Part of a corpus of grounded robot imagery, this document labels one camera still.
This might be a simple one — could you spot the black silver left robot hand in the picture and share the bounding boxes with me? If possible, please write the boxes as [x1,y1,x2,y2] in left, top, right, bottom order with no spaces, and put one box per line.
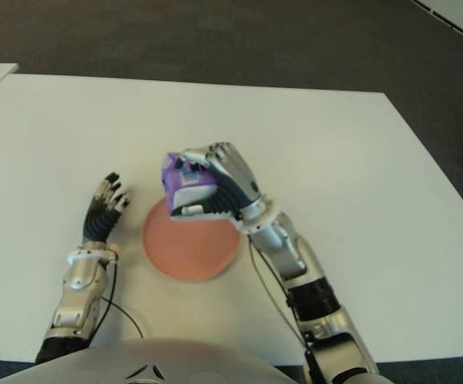
[80,171,133,250]

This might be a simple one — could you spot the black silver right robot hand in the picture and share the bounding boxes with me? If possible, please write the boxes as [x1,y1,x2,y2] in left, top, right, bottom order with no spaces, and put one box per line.
[174,141,270,222]

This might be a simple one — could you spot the purple tissue paper pack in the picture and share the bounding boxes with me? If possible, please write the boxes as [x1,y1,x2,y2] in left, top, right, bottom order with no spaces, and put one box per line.
[161,151,232,223]

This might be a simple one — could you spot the round pink plate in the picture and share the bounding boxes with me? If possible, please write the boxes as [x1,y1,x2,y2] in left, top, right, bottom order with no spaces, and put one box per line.
[142,195,241,283]

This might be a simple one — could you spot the grey robot torso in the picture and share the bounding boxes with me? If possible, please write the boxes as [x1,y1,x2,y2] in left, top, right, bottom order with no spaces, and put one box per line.
[0,338,296,384]

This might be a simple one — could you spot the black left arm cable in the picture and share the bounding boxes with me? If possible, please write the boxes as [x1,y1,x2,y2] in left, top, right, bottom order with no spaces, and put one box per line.
[94,259,144,339]

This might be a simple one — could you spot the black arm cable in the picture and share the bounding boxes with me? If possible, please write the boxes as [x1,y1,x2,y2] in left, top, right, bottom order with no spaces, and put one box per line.
[249,239,312,361]
[94,259,144,339]

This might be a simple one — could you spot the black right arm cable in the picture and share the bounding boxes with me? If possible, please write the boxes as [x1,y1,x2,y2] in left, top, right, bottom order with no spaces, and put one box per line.
[249,239,312,361]

